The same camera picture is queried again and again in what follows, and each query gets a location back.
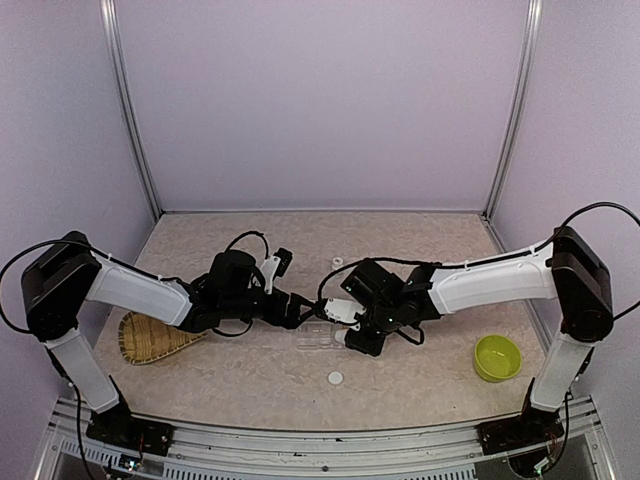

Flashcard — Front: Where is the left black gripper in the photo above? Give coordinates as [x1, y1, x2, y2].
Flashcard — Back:
[221, 287, 318, 329]

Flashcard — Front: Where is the clear plastic pill organizer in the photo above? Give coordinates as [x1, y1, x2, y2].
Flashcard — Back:
[293, 321, 344, 352]

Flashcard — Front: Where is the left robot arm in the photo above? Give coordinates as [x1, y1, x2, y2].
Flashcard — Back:
[21, 231, 319, 445]

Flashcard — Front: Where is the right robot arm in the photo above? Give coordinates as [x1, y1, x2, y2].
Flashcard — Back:
[323, 226, 614, 444]

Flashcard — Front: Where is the green plastic bowl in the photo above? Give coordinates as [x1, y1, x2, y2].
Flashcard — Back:
[474, 335, 522, 383]

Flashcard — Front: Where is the woven bamboo tray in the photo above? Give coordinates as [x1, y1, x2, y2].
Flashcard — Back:
[118, 312, 207, 365]

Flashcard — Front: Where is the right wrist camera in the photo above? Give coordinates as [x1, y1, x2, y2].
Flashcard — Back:
[323, 298, 366, 328]

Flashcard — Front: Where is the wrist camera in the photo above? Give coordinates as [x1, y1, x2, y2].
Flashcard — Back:
[323, 298, 366, 328]
[259, 248, 293, 295]

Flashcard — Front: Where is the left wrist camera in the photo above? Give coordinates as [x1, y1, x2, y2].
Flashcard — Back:
[259, 248, 293, 295]

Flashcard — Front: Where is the front aluminium rail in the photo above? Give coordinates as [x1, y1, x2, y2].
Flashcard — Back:
[26, 397, 620, 479]

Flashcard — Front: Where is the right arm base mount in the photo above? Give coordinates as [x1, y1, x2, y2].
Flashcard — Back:
[477, 417, 564, 455]

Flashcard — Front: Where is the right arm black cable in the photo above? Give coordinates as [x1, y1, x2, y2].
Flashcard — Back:
[549, 201, 640, 321]

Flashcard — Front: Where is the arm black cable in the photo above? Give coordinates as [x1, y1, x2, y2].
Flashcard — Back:
[549, 201, 640, 321]
[0, 239, 91, 334]

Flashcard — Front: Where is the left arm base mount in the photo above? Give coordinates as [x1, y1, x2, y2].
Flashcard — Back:
[86, 412, 174, 457]

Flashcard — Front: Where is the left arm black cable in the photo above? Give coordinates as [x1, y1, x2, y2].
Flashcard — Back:
[0, 239, 91, 334]

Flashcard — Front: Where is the left aluminium frame post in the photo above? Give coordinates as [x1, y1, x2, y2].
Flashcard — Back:
[99, 0, 164, 223]

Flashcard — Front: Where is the aluminium frame post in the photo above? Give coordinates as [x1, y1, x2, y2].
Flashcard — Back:
[99, 0, 164, 223]
[483, 0, 543, 223]

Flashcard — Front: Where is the right aluminium frame post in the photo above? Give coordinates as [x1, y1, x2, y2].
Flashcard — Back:
[483, 0, 543, 223]

